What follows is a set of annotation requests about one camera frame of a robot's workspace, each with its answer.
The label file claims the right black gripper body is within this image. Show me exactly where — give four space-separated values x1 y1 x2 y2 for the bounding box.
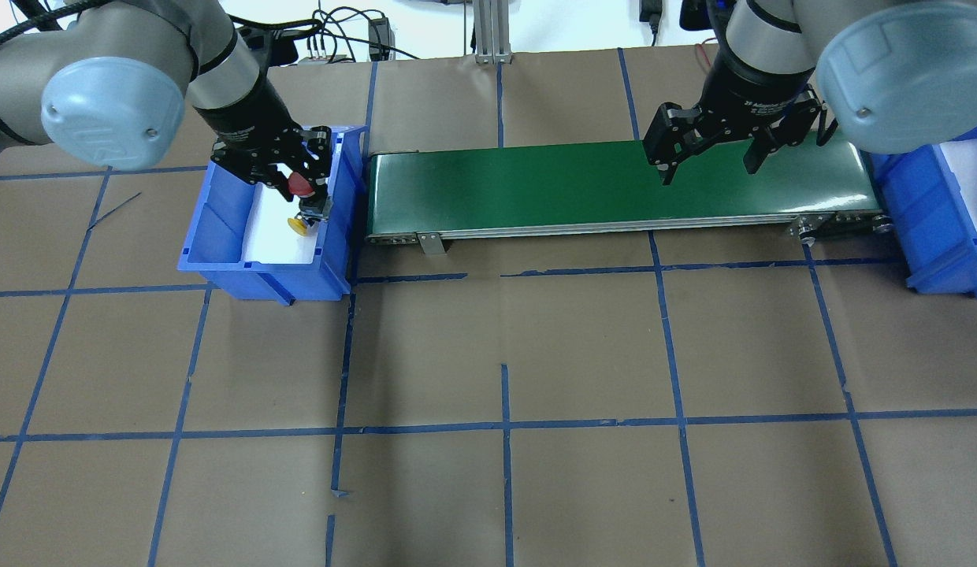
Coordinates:
643 85 826 168

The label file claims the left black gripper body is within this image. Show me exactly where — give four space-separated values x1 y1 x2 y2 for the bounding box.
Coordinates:
210 124 333 190

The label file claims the yellow push button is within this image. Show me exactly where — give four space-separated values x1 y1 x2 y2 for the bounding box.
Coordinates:
288 214 317 237

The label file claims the red mushroom push button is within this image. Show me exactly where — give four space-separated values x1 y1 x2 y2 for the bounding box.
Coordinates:
288 172 316 198

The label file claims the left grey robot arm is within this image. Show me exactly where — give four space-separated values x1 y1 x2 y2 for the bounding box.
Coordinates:
0 1 333 227

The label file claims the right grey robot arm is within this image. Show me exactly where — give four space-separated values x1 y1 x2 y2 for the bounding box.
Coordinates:
642 1 977 184

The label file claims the white foam pad left bin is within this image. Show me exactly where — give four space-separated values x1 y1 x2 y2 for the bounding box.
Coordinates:
241 183 325 265

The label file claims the white foam pad bin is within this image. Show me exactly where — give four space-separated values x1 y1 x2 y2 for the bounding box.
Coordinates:
241 183 325 265
938 139 977 234

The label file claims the green conveyor belt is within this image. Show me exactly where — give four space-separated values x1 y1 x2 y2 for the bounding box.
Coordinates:
366 135 884 247

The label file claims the left blue plastic bin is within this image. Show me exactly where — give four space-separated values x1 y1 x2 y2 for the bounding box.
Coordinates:
176 125 366 306

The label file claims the blue plastic bin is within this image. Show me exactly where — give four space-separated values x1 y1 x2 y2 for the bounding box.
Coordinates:
176 125 366 306
869 127 977 297

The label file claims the right blue plastic bin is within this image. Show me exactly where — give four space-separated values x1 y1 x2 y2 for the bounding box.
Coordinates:
869 127 977 297

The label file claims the white foam pad right bin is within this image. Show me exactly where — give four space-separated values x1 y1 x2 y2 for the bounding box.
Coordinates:
938 139 977 234

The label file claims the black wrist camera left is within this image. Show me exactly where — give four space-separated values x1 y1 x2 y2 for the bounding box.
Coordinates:
236 23 320 67

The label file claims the aluminium frame post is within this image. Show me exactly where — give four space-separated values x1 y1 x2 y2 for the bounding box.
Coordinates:
470 1 513 65

